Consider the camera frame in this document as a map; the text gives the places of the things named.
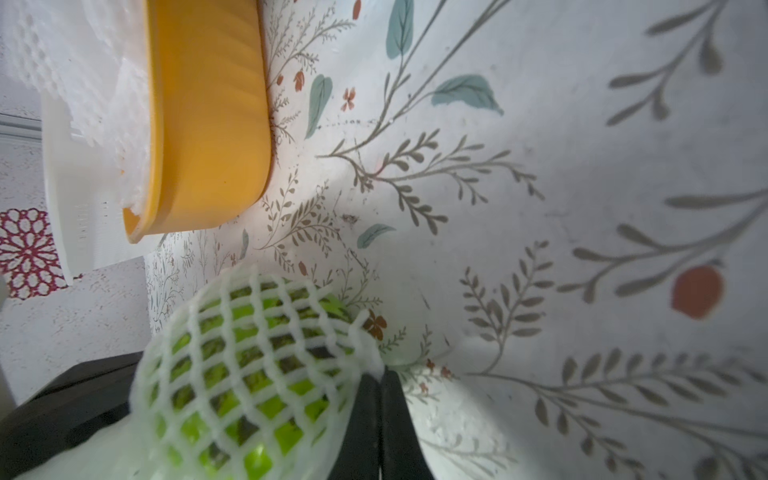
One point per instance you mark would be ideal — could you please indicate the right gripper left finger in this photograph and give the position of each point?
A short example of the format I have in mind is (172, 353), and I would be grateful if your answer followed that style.
(359, 455)

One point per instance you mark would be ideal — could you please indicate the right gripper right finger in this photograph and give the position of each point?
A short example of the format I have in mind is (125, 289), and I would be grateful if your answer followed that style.
(401, 456)

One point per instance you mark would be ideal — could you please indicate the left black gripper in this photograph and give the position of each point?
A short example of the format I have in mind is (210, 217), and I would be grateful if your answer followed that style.
(66, 412)

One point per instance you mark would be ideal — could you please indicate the green custard apple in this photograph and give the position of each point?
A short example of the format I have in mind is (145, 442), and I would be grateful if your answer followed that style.
(252, 390)

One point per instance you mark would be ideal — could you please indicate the white foam net sleeve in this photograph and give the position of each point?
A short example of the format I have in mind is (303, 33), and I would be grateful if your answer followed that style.
(252, 372)

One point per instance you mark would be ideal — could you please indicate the pile of white foam nets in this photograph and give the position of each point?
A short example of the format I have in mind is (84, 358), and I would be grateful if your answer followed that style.
(92, 55)

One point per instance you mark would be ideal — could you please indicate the white plastic basket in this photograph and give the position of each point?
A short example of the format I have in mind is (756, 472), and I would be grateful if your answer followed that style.
(86, 222)

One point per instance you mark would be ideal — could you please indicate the floral table mat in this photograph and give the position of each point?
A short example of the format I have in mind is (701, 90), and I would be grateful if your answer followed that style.
(555, 213)

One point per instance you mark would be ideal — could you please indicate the yellow plastic tray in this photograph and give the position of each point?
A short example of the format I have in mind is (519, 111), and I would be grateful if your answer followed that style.
(211, 144)

